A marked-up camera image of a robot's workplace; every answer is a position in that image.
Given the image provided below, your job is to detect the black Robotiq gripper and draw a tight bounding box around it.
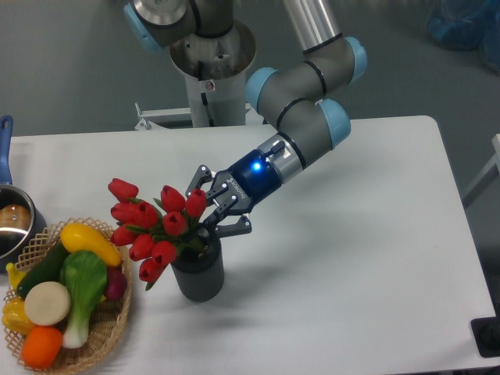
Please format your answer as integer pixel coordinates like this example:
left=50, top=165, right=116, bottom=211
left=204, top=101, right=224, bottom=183
left=185, top=149, right=282, bottom=238

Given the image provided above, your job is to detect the red tulip bouquet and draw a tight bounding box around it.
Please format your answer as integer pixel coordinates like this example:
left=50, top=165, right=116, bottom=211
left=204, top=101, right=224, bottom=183
left=108, top=178, right=209, bottom=290

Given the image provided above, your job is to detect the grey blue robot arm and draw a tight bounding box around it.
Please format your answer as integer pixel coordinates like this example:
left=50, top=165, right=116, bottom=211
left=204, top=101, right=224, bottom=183
left=124, top=1, right=367, bottom=240

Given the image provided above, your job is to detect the dark grey ribbed vase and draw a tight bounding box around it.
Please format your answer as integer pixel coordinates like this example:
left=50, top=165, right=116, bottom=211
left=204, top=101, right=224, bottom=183
left=172, top=236, right=225, bottom=302

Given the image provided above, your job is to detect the red radish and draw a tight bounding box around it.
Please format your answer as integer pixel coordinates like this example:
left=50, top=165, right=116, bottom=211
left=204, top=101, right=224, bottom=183
left=104, top=268, right=127, bottom=301

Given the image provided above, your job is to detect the yellow squash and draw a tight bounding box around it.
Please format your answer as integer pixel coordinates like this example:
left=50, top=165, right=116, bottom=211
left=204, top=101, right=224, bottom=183
left=59, top=223, right=123, bottom=267

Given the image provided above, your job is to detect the green bok choy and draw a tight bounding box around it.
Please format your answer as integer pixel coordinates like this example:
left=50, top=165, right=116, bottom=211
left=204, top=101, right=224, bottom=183
left=59, top=250, right=107, bottom=349

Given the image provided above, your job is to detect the woven wicker basket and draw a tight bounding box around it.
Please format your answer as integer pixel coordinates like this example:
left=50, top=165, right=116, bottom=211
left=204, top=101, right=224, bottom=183
left=1, top=218, right=132, bottom=374

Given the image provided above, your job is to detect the green cucumber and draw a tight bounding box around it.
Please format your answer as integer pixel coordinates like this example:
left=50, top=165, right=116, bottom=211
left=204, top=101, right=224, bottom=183
left=16, top=242, right=70, bottom=298

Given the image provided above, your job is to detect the beige round bun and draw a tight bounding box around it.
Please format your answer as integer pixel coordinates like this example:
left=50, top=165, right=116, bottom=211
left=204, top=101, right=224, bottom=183
left=24, top=281, right=71, bottom=326

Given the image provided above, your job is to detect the yellow banana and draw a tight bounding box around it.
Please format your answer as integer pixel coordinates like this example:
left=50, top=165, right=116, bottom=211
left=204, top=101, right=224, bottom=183
left=5, top=262, right=27, bottom=290

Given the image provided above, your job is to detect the orange fruit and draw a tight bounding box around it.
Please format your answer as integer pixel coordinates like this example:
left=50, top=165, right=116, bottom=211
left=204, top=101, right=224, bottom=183
left=21, top=326, right=63, bottom=370

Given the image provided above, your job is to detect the yellow bell pepper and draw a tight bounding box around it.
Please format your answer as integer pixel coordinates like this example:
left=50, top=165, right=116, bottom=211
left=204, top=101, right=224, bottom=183
left=2, top=297, right=36, bottom=336

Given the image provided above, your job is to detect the black box at edge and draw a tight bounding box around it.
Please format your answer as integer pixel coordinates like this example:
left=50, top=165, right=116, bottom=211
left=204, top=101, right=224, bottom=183
left=470, top=317, right=499, bottom=358

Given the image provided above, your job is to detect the blue plastic bag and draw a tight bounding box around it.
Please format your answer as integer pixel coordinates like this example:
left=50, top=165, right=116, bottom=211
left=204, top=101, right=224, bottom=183
left=426, top=1, right=499, bottom=73

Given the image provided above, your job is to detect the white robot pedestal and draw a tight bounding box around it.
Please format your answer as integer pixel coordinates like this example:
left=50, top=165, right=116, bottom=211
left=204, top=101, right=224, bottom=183
left=136, top=20, right=256, bottom=130

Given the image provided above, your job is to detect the blue handled saucepan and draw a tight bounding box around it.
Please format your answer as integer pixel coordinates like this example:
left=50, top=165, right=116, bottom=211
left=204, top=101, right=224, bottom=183
left=1, top=115, right=46, bottom=274

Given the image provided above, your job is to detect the white frame at right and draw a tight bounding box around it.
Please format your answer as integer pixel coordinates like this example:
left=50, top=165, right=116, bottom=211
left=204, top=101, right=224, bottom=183
left=462, top=134, right=499, bottom=209

